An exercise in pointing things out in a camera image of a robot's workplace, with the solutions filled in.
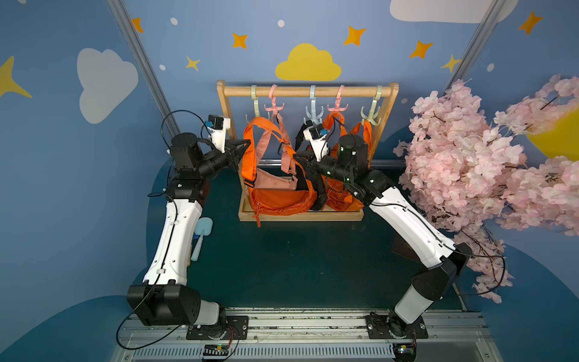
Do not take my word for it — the pink cherry blossom tree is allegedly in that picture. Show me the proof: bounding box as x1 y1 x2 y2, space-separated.
394 75 578 303

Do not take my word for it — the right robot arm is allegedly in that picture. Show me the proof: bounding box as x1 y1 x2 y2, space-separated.
294 131 472 338

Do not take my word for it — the black sling bag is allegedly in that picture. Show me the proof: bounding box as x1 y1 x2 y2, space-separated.
296 123 327 211

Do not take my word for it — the orange sling bag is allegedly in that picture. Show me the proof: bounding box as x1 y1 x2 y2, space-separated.
241 117 317 223

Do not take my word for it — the wooden hanging rack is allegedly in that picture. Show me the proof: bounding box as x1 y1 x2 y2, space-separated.
217 80 400 223

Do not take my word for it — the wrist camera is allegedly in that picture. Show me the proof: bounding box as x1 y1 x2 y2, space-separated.
205 115 231 153
303 124 329 162

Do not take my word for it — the light blue hook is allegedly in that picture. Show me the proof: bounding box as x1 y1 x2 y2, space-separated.
304 85 324 125

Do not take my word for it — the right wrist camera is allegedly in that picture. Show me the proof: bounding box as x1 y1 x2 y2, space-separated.
303 124 329 162

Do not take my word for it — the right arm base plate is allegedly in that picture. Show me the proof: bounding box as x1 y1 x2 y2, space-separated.
365 312 428 339

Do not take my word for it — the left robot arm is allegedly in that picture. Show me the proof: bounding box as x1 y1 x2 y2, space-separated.
127 133 251 326

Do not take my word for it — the orange bag right pink hook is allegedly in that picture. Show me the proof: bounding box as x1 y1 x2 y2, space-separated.
322 111 364 212

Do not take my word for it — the small circuit board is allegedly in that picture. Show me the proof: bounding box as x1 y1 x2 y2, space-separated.
201 344 232 360

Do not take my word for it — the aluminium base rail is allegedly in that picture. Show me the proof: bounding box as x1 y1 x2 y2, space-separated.
111 308 502 361

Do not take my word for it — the left pink hook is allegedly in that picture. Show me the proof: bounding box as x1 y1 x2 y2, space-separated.
264 84 285 117

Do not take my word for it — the light blue toy shovel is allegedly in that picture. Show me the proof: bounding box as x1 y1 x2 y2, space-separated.
191 217 214 262

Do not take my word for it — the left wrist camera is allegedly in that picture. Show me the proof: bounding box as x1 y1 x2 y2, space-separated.
205 115 231 153

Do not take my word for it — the aluminium frame bar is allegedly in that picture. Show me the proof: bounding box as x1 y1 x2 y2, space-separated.
182 157 406 170

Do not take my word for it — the pink shoulder bag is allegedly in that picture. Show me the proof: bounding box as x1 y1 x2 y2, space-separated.
255 131 298 191

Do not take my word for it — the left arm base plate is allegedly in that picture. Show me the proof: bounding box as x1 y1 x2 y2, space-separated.
186 315 249 341

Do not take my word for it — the left green hook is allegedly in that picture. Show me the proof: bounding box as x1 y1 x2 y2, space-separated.
250 84 261 118

